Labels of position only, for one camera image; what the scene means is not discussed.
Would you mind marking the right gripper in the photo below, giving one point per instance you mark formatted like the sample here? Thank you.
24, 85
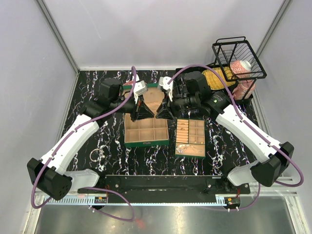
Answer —
166, 109

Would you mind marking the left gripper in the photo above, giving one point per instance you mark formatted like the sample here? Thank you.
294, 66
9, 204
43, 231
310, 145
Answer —
141, 111

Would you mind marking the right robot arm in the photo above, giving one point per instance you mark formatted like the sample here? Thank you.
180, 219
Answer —
271, 155

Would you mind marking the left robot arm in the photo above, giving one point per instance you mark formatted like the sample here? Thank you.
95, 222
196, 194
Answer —
49, 174

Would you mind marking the green jewelry box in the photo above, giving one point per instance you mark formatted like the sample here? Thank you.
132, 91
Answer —
149, 131

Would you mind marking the green jewelry tray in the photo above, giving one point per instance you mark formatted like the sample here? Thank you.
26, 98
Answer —
190, 138

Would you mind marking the pink dotted dish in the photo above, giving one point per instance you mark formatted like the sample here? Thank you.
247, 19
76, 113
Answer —
128, 85

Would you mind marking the yellow woven plate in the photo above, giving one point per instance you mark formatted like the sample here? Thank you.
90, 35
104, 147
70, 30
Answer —
214, 82

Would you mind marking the pink patterned cup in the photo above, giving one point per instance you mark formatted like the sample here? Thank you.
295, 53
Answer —
243, 90

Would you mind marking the pink patterned bowl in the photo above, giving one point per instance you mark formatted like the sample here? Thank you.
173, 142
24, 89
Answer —
241, 68

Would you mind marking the black dish rack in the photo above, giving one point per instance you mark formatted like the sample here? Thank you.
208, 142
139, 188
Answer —
228, 50

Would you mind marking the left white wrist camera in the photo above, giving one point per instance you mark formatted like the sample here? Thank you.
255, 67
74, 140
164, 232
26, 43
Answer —
140, 87

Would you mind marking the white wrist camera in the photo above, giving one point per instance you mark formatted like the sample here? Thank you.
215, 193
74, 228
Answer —
166, 87
140, 87

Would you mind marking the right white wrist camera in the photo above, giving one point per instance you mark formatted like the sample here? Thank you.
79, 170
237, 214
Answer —
166, 87

